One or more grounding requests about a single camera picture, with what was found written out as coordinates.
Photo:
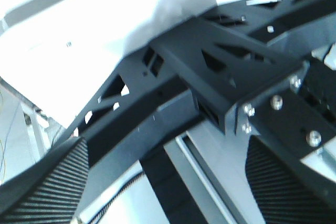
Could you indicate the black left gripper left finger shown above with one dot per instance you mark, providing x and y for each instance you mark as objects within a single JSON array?
[{"x": 50, "y": 190}]

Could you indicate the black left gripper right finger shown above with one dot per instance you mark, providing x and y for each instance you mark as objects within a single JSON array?
[{"x": 280, "y": 195}]

